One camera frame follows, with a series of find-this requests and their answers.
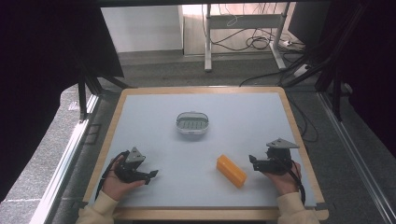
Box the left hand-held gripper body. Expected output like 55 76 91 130
115 147 151 185

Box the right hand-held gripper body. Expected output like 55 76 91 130
255 137 301 175

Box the orange soap bar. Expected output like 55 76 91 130
216 154 248 189

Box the grey and white soap dish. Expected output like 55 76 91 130
176 111 210 136

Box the person's left hand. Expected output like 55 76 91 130
101 155 146 202

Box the person's right hand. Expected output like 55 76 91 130
263 161 303 197

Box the dark floor plate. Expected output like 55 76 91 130
84 123 103 146

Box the black metal stand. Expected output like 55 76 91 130
73 55 134 123
279 2 370 123

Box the white power strip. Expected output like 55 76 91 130
292 63 310 77

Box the dark curtain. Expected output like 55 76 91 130
323 0 396 158
0 0 125 202

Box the white panel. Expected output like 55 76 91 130
100 5 185 53

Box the dark monitor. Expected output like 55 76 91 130
287 2 332 49

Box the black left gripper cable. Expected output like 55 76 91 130
94 150 131 201

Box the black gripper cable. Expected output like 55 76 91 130
94 150 131 201
279 158 307 206

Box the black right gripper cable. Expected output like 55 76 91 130
279 158 307 206

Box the thin black floor cable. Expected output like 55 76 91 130
286 92 319 144

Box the aluminium rail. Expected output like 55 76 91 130
28 92 101 224
317 91 396 224

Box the grey table corner bracket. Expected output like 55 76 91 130
313 202 336 213

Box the tangle of black floor cables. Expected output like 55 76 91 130
210 3 309 52

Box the white metal desk frame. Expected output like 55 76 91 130
203 3 291 73

